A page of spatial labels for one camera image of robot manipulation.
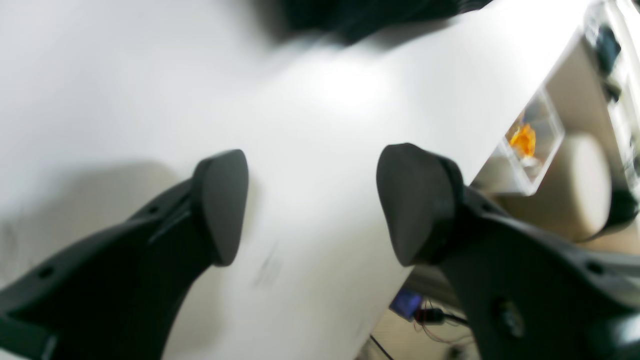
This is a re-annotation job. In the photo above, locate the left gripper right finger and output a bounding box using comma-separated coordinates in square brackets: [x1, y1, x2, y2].
[376, 143, 640, 360]

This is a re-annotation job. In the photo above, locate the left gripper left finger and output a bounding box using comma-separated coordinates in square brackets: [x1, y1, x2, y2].
[0, 149, 249, 360]

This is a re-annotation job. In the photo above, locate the black T-shirt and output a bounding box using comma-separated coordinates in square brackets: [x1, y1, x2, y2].
[279, 0, 491, 43]

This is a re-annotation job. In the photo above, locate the blue foam block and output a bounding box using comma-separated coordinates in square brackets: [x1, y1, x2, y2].
[388, 288, 423, 322]

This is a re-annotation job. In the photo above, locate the clear plastic storage bin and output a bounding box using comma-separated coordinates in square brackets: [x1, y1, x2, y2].
[471, 87, 566, 197]

